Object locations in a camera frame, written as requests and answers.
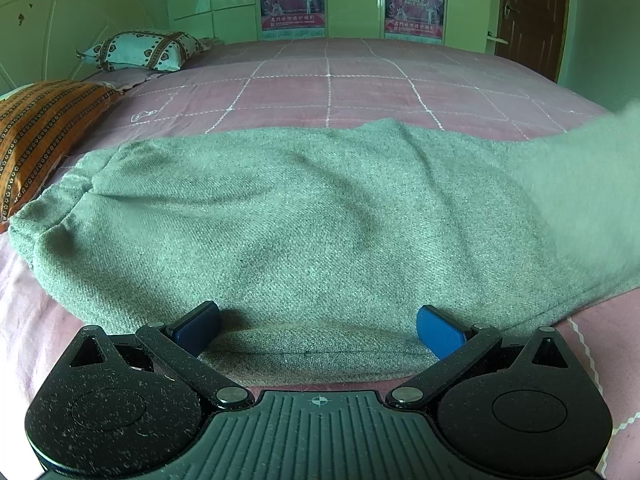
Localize pink checked blanket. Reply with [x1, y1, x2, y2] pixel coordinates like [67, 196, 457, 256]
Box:
[0, 36, 640, 480]

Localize cream headboard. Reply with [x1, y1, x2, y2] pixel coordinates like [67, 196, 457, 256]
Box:
[0, 0, 168, 97]

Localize grey-green pants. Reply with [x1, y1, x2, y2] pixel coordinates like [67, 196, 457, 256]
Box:
[10, 101, 640, 386]

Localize brown wooden door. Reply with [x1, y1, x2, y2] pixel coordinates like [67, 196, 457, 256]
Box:
[493, 0, 572, 84]

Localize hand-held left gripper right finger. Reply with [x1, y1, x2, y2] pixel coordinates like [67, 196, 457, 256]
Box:
[386, 304, 572, 409]

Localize pink pillow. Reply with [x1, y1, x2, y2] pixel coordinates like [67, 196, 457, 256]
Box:
[82, 66, 168, 92]

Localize orange striped pillow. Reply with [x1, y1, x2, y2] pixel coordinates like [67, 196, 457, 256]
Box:
[0, 79, 123, 235]

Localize white patterned pillow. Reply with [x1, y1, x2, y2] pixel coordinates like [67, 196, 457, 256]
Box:
[76, 29, 211, 73]

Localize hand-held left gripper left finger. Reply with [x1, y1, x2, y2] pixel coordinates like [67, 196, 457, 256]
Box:
[69, 301, 254, 411]

